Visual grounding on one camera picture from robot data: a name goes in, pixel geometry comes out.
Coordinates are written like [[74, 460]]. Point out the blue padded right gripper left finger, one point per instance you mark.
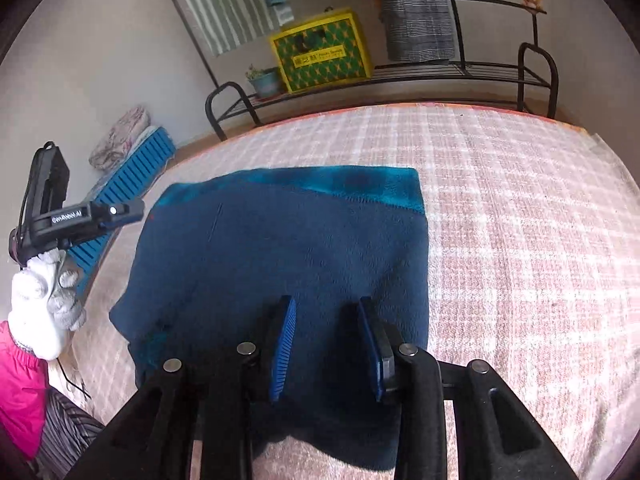
[[280, 340]]

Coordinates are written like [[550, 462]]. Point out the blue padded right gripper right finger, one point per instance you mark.
[[378, 349]]

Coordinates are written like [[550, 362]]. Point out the teal plaid fleece jacket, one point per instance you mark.
[[214, 259]]

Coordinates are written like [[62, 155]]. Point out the black metal clothes rack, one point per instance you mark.
[[534, 67]]

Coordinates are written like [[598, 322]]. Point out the white gloved left hand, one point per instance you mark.
[[45, 308]]

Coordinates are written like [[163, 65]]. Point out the floral folded quilt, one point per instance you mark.
[[115, 146]]

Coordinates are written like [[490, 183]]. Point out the pink jacket sleeve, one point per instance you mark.
[[23, 395]]

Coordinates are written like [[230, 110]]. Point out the pink checked bed cover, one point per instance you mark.
[[533, 266]]

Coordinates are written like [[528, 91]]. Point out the striped grey trousers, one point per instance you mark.
[[67, 432]]

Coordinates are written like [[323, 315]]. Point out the small potted plant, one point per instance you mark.
[[267, 83]]

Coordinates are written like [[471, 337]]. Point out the grey striped white cloth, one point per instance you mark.
[[228, 24]]

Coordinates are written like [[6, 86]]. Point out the yellow green patterned box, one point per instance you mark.
[[326, 51]]

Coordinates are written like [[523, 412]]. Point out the grey plaid long coat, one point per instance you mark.
[[418, 31]]

